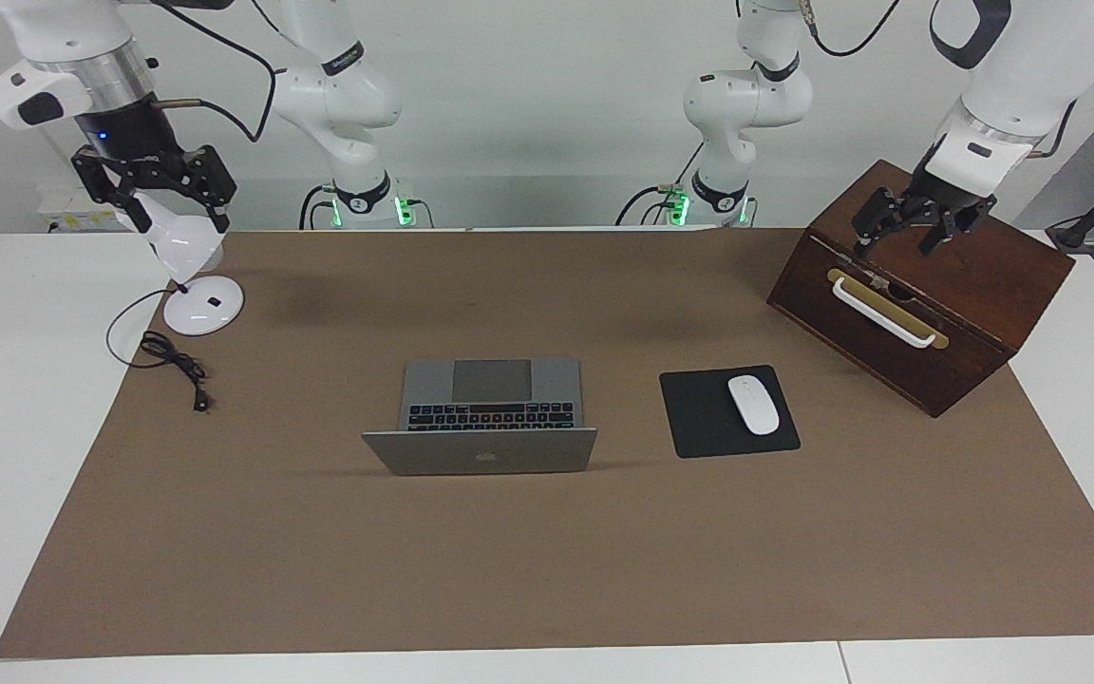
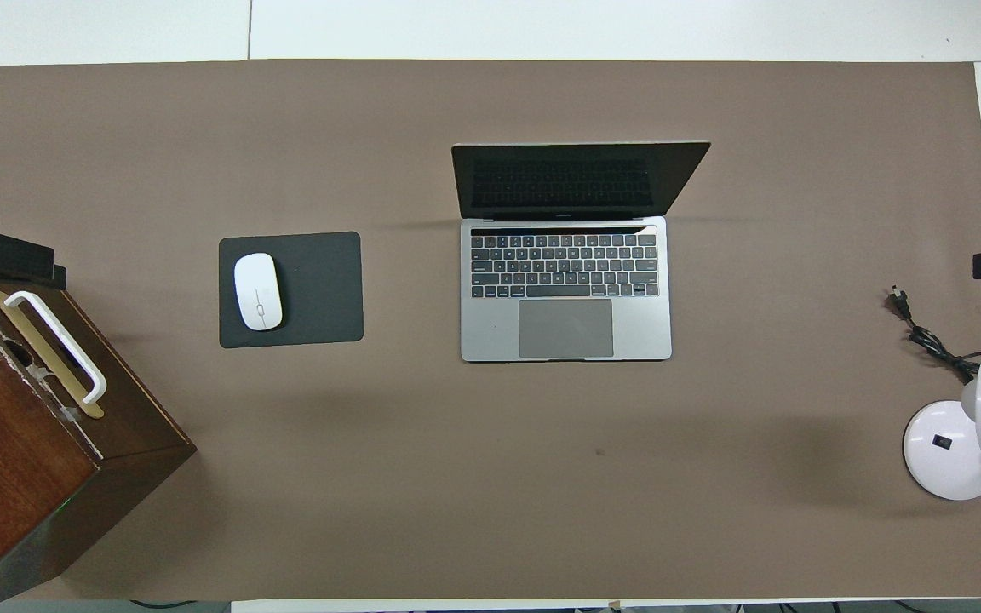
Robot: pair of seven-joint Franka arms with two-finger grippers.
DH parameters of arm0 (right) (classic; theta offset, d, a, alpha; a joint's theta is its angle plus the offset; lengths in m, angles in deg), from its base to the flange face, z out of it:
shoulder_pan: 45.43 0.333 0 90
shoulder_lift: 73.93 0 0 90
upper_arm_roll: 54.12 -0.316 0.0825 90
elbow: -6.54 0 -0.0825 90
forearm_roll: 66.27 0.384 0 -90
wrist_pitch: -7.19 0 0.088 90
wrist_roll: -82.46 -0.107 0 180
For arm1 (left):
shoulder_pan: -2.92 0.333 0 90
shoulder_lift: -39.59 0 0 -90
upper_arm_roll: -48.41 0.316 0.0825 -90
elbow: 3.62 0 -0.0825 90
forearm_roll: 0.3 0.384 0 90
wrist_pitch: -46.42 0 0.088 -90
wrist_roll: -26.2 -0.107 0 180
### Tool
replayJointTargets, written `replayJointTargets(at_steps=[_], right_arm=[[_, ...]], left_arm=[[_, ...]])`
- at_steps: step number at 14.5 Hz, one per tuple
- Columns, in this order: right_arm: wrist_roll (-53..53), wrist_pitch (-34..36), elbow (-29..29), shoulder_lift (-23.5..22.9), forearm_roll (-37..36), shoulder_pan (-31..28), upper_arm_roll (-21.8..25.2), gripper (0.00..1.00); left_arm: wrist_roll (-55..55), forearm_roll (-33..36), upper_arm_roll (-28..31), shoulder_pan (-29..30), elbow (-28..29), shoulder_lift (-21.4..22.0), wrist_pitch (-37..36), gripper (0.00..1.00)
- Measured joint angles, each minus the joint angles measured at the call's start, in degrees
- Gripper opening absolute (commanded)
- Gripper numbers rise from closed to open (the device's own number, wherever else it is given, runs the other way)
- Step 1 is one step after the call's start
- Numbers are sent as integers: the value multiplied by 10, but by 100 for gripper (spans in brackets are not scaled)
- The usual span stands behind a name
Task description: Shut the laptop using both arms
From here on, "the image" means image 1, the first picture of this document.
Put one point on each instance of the silver grey laptop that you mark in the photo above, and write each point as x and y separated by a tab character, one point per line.
480	451

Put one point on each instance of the white desk lamp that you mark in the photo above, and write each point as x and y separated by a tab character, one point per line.
205	309

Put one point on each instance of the white computer mouse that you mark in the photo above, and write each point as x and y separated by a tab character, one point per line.
754	406

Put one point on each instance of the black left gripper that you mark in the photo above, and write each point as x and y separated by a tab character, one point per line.
946	204

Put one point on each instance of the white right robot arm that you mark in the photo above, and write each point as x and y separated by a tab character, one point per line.
348	95

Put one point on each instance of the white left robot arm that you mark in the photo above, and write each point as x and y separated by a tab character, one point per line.
746	95

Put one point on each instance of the black mouse pad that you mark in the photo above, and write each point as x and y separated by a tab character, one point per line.
699	418

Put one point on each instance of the white power strip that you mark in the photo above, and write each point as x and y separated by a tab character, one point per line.
72	220

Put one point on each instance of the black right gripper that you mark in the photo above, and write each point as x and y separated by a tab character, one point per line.
124	138

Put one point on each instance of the brown table mat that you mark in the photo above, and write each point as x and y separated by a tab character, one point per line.
509	570

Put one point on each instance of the dark brown wooden box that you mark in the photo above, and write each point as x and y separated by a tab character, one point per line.
984	275

